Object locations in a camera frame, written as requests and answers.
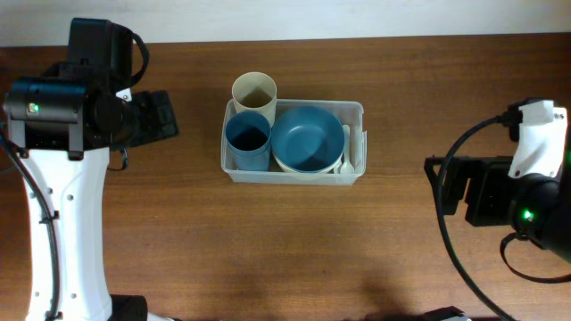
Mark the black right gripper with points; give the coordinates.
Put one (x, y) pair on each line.
(488, 176)

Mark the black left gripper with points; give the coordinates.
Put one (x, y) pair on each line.
(158, 123)

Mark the blue cup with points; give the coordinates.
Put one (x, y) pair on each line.
(248, 134)
(258, 162)

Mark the cream cup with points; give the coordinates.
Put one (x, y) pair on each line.
(270, 119)
(255, 91)

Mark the cream bowl back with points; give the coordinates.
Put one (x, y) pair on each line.
(333, 168)

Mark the cream bowl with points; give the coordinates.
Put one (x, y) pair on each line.
(333, 168)
(307, 176)

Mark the cream bowl front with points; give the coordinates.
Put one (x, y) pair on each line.
(307, 176)

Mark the blue bowl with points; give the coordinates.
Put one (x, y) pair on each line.
(307, 138)

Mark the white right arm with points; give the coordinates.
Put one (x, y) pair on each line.
(536, 206)

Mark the left arm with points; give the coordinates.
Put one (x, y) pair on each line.
(61, 129)

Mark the clear plastic container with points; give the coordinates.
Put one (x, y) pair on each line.
(349, 113)

